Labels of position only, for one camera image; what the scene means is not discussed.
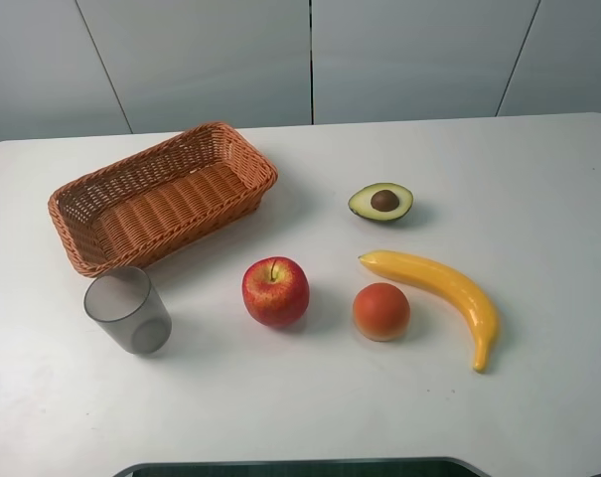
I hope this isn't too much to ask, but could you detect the red apple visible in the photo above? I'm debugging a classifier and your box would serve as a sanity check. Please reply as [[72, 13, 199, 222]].
[[241, 256, 310, 328]]

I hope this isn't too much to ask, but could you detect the orange wicker basket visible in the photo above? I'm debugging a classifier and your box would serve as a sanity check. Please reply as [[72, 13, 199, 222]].
[[48, 122, 278, 277]]

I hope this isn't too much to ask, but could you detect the halved avocado with pit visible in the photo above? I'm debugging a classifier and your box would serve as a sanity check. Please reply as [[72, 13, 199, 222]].
[[348, 183, 414, 222]]

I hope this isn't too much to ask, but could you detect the orange peach fruit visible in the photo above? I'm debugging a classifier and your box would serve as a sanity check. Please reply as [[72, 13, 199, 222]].
[[353, 282, 410, 342]]

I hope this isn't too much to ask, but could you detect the grey translucent plastic cup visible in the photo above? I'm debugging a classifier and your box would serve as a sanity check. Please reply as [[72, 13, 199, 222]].
[[83, 266, 172, 355]]

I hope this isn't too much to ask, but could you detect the yellow banana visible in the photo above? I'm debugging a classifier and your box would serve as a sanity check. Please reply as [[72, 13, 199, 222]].
[[359, 249, 501, 374]]

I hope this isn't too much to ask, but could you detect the dark monitor edge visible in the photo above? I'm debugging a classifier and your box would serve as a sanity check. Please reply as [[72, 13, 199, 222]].
[[115, 457, 485, 477]]

